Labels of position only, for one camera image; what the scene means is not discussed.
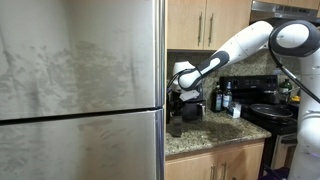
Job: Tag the black stove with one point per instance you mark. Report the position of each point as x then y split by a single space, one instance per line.
253 82

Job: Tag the range hood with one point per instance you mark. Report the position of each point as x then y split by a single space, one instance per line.
283 11

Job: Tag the dark glass bottle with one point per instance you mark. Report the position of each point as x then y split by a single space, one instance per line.
218 98

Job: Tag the stainless steel refrigerator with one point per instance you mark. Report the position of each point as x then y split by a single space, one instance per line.
83 83

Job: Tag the small dark packet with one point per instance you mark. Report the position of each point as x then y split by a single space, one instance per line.
176 126

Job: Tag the wooden base cabinet door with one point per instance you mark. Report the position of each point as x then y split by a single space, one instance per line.
243 160
190 170

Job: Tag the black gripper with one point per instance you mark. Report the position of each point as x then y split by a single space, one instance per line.
176 99

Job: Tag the narrow wooden cabinet door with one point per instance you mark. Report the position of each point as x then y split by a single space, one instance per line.
185 23

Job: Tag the wide wooden cabinet door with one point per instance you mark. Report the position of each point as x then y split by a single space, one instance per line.
226 16

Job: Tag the clear bottle with blue cap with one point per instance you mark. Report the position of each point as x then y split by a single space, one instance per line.
227 96

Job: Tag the black frying pan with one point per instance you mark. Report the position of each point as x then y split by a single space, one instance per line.
270 111

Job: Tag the yellow sponge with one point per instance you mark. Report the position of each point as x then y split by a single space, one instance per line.
295 98

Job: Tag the green glass bottle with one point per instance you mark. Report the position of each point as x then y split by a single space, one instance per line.
285 89

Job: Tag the small white container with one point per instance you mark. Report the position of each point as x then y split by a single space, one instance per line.
235 110

